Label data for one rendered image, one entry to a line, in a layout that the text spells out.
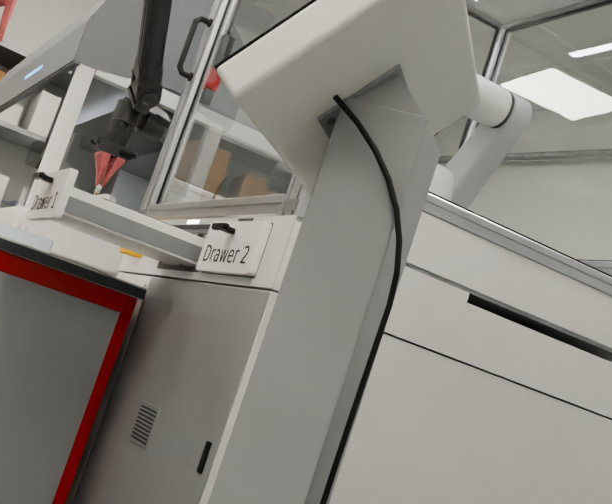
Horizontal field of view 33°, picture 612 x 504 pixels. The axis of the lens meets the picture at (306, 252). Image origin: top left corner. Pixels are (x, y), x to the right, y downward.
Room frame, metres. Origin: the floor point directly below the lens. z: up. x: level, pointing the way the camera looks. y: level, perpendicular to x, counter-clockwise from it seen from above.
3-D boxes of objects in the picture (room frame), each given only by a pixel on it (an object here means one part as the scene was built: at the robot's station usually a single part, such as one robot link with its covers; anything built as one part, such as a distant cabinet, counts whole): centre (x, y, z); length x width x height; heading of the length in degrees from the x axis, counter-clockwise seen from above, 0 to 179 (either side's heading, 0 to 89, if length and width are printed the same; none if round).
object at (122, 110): (2.32, 0.48, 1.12); 0.07 x 0.06 x 0.07; 130
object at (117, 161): (2.32, 0.50, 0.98); 0.07 x 0.07 x 0.09; 26
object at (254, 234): (2.10, 0.15, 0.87); 0.29 x 0.02 x 0.11; 25
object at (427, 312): (2.56, -0.18, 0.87); 1.02 x 0.95 x 0.14; 25
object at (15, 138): (4.09, 0.69, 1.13); 1.78 x 1.14 x 0.45; 25
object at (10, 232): (2.51, 0.65, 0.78); 0.12 x 0.08 x 0.04; 100
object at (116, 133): (2.32, 0.49, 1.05); 0.10 x 0.07 x 0.07; 116
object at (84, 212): (2.34, 0.38, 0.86); 0.40 x 0.26 x 0.06; 115
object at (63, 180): (2.25, 0.57, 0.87); 0.29 x 0.02 x 0.11; 25
